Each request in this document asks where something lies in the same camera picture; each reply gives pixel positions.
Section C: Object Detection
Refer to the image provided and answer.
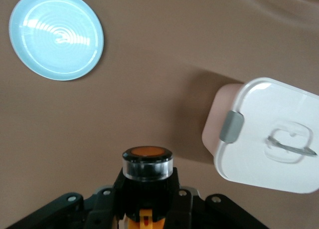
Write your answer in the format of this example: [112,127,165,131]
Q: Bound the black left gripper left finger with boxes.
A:
[4,169,128,229]

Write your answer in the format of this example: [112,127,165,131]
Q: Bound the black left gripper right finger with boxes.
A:
[164,167,271,229]

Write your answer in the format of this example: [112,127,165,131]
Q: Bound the black orange push button switch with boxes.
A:
[121,146,174,229]

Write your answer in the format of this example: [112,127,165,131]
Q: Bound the white lidded box grey clips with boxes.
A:
[201,76,319,194]

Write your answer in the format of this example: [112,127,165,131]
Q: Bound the brown table mat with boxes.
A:
[0,0,319,229]

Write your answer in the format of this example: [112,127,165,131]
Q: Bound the light blue round plate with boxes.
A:
[8,0,105,82]

